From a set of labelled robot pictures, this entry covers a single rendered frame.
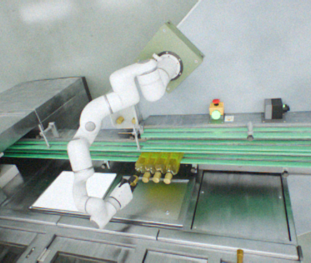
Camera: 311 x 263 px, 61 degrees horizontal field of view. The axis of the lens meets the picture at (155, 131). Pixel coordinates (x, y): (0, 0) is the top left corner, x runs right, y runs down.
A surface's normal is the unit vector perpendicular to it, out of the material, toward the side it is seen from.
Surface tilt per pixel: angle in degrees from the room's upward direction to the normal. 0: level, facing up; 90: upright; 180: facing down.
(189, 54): 1
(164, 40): 1
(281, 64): 0
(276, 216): 90
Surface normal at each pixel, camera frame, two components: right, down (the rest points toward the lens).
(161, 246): -0.18, -0.86
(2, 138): 0.94, 0.00
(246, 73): -0.29, 0.52
